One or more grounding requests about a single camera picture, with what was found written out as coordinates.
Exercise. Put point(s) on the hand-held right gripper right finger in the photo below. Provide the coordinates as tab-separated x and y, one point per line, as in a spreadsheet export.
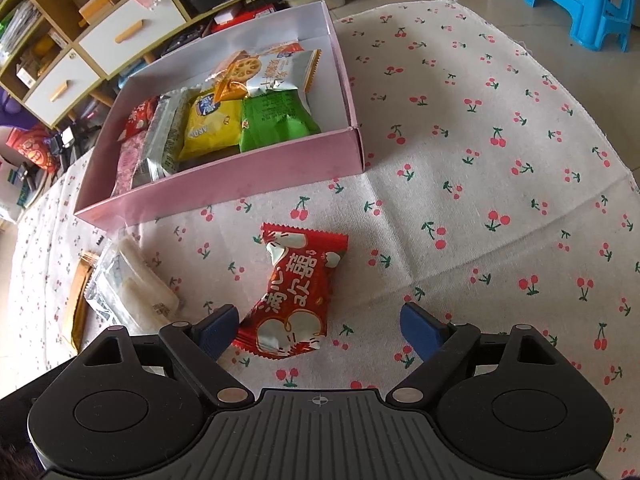
420	330

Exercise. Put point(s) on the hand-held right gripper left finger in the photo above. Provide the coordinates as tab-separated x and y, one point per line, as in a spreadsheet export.
217	330

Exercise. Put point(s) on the lotus chip print packet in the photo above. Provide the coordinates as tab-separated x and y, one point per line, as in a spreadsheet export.
270	67

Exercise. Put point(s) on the gold brown packet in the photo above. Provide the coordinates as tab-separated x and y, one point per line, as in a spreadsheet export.
80	300

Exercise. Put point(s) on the purple bag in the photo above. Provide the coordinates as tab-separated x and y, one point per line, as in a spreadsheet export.
10	107

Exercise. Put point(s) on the red cardboard box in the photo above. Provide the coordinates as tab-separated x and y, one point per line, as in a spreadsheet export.
245	15

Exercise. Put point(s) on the red patterned bag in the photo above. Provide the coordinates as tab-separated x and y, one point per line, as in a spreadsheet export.
32	150

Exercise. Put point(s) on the pink cardboard box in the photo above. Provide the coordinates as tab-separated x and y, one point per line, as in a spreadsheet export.
225	175

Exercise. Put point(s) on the cherry print cloth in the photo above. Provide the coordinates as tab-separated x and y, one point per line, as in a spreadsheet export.
475	185

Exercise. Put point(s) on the green snack packet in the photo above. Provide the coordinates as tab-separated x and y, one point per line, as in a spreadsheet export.
275	120

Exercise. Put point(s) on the yellow snack packet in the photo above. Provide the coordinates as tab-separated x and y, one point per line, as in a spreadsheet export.
212	125

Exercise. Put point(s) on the tall wooden drawer cabinet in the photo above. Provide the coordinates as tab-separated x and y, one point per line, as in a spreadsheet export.
105	45

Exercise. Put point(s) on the orange box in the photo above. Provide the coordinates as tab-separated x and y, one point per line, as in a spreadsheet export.
100	7

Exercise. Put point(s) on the red and white snack packet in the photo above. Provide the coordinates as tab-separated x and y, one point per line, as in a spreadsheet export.
295	300

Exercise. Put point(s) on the clear packet of white crackers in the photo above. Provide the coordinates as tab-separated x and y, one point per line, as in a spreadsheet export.
132	280

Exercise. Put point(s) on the silver snack packet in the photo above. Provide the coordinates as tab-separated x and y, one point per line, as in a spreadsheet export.
165	135

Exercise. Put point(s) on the small red snack packet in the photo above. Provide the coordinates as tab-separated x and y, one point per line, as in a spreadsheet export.
137	117

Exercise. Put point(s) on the black tripod device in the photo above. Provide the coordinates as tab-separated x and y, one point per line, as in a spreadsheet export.
70	140

